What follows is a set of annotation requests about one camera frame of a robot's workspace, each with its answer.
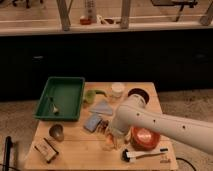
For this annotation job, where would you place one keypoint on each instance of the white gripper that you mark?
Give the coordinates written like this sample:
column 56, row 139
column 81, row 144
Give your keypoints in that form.
column 118, row 137

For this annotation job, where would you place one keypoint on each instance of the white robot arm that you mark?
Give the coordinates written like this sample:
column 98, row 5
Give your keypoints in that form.
column 132, row 112

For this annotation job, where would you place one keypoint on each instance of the green plastic tray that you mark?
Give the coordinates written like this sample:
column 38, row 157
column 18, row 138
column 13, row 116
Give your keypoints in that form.
column 67, row 93

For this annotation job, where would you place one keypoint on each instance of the small object in tray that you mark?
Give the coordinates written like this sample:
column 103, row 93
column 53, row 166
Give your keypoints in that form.
column 55, row 109

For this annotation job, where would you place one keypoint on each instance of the black white brush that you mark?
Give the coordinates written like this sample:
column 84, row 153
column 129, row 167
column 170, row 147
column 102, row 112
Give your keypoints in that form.
column 130, row 156

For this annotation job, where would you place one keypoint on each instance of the orange-red bowl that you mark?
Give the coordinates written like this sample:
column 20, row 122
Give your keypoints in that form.
column 144, row 139

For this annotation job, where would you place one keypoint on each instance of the grey-blue cloth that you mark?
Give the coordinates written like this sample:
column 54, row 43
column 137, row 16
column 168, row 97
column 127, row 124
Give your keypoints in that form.
column 102, row 107

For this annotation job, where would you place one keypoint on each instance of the white jar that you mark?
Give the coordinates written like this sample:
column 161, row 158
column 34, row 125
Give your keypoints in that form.
column 117, row 90

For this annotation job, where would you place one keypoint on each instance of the dark bowl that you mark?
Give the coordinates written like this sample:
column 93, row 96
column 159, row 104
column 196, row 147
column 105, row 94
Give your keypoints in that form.
column 140, row 92

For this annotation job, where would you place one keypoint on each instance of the green cup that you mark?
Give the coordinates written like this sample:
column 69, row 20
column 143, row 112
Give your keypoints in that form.
column 90, row 95

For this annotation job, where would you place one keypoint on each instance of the metal goblet cup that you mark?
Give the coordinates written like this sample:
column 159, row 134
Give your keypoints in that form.
column 56, row 132

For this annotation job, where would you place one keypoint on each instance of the black stand left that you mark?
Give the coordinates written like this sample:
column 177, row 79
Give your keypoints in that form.
column 7, row 150

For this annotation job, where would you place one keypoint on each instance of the red object on shelf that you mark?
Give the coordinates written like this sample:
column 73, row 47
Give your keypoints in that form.
column 85, row 21

